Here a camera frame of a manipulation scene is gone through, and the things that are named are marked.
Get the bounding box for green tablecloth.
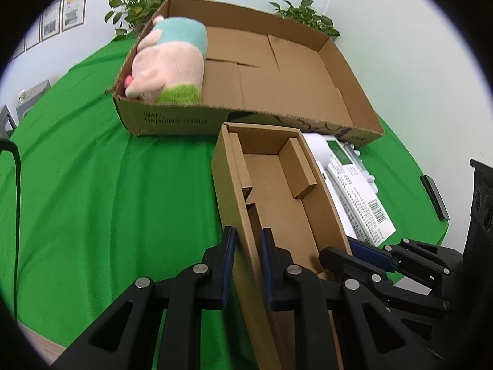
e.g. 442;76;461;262
0;36;451;355

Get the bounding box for small cardboard box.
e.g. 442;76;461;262
210;122;354;370

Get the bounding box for large cardboard box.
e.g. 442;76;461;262
112;0;385;149

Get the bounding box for pink plush toy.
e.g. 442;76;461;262
124;16;209;105

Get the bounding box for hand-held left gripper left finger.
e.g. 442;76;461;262
52;226;237;370

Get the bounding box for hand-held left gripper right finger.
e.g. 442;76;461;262
261;228;436;370

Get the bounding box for white folding device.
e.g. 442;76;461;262
344;142;380;196

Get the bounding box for green potted plant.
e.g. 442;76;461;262
105;0;181;41
269;0;341;38

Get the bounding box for white printed packet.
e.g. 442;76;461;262
325;139;397;248

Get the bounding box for dark grey chair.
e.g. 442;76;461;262
0;104;18;134

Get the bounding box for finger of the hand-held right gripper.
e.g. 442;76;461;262
348;238;463;278
319;247;452;320

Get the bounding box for black cable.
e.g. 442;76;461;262
0;139;22;320

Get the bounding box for small black flat device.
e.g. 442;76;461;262
419;175;450;222

